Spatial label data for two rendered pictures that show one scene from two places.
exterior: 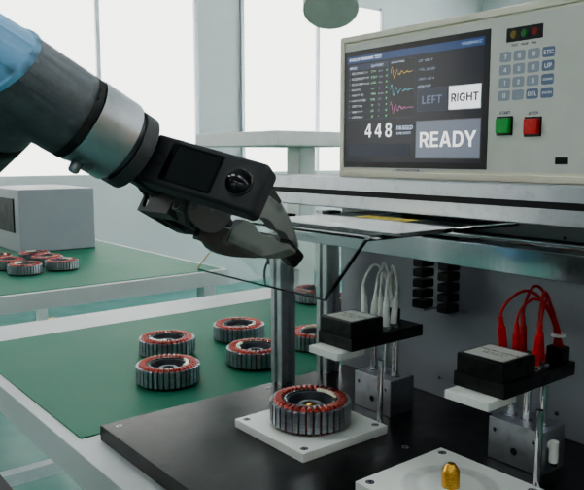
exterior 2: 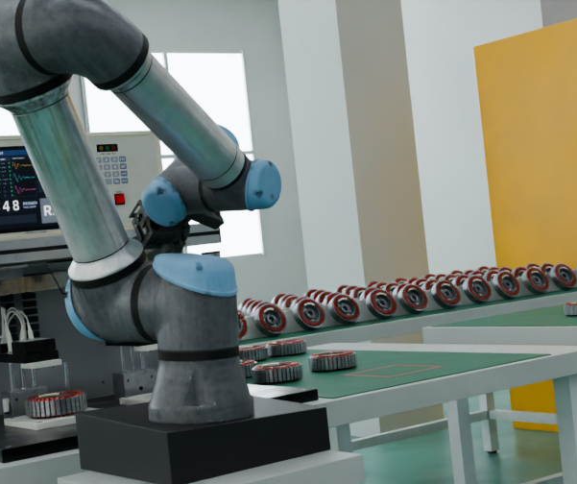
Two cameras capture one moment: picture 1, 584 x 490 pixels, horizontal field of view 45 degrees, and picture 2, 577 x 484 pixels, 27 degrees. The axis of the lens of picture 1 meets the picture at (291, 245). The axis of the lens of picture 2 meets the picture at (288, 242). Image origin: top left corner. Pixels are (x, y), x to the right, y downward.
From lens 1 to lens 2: 2.21 m
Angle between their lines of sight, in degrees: 87
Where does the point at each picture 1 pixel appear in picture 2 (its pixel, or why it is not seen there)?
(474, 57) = not seen: hidden behind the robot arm
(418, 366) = not seen: outside the picture
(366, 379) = (24, 395)
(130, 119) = not seen: hidden behind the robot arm
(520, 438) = (143, 377)
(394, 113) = (19, 193)
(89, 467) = (47, 463)
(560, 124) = (133, 198)
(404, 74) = (25, 166)
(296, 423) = (82, 402)
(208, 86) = not seen: outside the picture
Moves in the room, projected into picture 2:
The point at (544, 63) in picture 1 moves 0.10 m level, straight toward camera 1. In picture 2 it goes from (121, 165) to (163, 158)
